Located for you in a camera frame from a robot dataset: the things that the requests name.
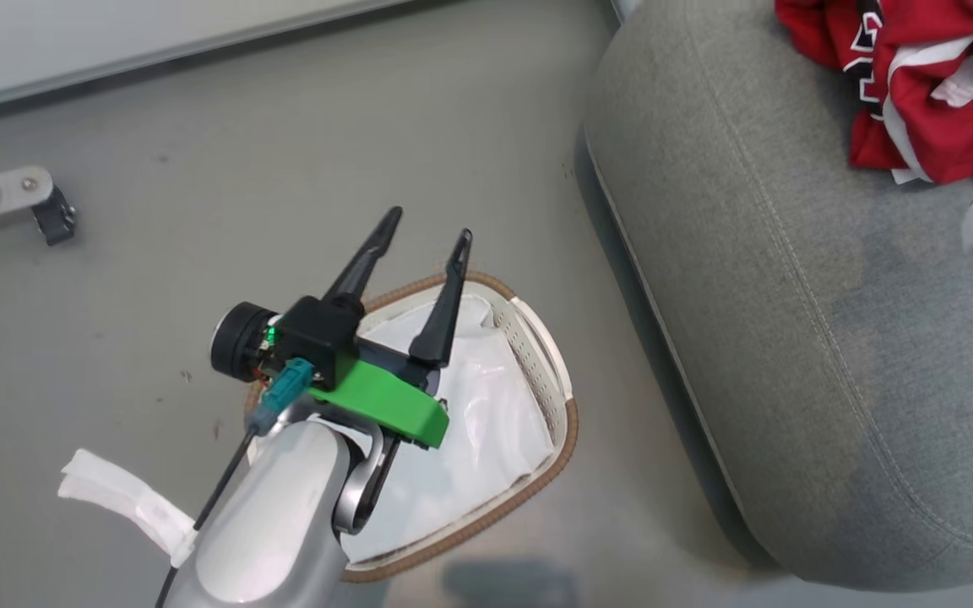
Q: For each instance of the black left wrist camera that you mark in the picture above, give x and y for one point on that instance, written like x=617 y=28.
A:
x=309 y=333

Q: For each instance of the black caster wheel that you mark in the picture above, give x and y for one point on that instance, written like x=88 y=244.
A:
x=56 y=218

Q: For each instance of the white laundry basket brown rim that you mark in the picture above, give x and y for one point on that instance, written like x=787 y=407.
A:
x=558 y=397

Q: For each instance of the white cloth basket liner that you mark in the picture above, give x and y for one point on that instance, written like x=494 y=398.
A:
x=486 y=431

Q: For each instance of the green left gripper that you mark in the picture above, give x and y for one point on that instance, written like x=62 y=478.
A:
x=385 y=401

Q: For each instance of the teal left camera connector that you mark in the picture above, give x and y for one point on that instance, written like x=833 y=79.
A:
x=284 y=393

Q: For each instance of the red and white jersey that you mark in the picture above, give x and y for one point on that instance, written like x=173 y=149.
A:
x=917 y=93

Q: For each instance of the grey fabric sofa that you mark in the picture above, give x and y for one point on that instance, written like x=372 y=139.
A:
x=790 y=338

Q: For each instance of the grey partition base rail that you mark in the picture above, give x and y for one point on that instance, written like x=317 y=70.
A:
x=157 y=63

